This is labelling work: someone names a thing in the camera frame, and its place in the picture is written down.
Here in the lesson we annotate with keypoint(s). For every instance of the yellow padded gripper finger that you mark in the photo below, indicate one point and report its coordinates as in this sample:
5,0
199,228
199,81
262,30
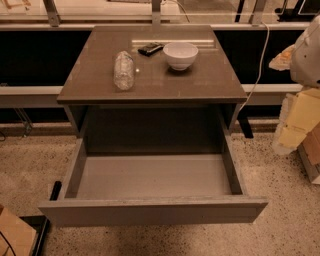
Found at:
299,115
282,61

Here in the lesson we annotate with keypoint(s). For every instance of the clear plastic water bottle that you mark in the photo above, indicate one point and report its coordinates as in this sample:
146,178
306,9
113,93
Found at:
124,71

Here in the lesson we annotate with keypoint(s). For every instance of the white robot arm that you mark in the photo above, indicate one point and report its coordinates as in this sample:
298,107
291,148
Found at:
305,59

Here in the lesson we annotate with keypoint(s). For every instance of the brown drawer cabinet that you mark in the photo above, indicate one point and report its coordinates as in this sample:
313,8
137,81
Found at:
166,111

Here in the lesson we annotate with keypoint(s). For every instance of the open grey top drawer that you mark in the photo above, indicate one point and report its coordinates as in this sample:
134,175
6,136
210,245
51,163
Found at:
153,190

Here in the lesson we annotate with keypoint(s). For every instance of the cardboard box right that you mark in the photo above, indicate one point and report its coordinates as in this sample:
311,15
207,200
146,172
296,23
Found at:
309,152

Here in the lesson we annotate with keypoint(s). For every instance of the cardboard box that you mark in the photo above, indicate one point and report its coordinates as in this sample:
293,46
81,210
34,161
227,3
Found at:
16,236
309,152

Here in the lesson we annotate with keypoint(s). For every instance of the white ceramic bowl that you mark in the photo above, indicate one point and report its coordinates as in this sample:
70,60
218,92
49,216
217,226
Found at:
180,55

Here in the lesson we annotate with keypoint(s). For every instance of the black small device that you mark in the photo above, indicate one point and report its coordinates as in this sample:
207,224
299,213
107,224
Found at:
150,49

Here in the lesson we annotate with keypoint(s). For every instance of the black tray lower left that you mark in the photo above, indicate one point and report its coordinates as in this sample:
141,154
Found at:
42,225

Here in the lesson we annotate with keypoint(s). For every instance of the cardboard box lower left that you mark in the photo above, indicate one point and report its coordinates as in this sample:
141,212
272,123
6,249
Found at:
16,236

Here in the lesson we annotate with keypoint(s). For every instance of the grey metal rail shelf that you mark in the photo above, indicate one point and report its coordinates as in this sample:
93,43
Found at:
29,96

